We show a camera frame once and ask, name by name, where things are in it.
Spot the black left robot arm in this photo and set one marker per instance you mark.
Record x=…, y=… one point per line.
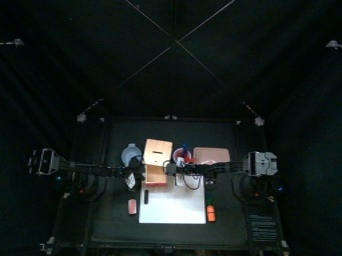
x=44, y=161

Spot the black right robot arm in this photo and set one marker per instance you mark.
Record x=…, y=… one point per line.
x=260, y=163

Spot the white blue bowl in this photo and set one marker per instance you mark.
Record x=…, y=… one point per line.
x=130, y=154

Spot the red plastic cup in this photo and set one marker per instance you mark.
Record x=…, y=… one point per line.
x=178, y=154

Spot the blue marker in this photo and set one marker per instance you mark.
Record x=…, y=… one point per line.
x=184, y=148

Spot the pink rectangular tray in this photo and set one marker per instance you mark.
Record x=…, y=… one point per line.
x=214, y=154

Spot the white cutting board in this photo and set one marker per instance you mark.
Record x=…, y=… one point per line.
x=174, y=206

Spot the small pink white block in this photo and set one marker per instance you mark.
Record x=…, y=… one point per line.
x=132, y=206

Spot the orange toy carrot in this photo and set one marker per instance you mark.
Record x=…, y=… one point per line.
x=211, y=213

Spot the white text warning label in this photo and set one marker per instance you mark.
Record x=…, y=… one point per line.
x=260, y=230

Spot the silver cloth clamp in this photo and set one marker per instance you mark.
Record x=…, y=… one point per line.
x=16, y=42
x=333, y=44

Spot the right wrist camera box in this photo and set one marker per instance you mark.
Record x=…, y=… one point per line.
x=171, y=168

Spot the small silver centre bracket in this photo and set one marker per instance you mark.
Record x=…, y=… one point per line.
x=168, y=117

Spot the silver corner bracket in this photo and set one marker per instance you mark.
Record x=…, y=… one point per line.
x=81, y=117
x=259, y=120

